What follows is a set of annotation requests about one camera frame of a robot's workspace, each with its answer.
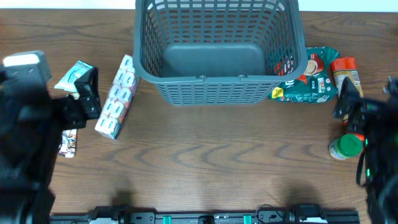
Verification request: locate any green lid jar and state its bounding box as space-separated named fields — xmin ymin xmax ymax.
xmin=328 ymin=134 xmax=363 ymax=160

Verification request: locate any teal snack pouch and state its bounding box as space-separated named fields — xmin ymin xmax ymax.
xmin=54 ymin=60 xmax=93 ymax=93

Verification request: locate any beige nuts bag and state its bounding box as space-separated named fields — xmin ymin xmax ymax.
xmin=58 ymin=129 xmax=77 ymax=158

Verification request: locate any spaghetti pack with red ends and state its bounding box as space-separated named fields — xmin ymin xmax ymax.
xmin=330 ymin=56 xmax=366 ymax=141

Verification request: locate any green Nescafe coffee bag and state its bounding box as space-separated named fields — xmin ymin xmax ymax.
xmin=268 ymin=47 xmax=340 ymax=103

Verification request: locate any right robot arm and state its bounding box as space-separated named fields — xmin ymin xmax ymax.
xmin=333 ymin=77 xmax=397 ymax=223

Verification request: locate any white tissue pack bundle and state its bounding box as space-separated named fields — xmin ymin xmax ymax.
xmin=95 ymin=55 xmax=140 ymax=139

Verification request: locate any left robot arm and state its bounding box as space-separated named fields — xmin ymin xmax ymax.
xmin=1 ymin=50 xmax=101 ymax=223

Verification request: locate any black rail at table edge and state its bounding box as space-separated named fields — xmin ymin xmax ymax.
xmin=49 ymin=203 xmax=360 ymax=224

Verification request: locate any grey plastic basket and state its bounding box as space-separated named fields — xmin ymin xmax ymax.
xmin=132 ymin=0 xmax=307 ymax=105

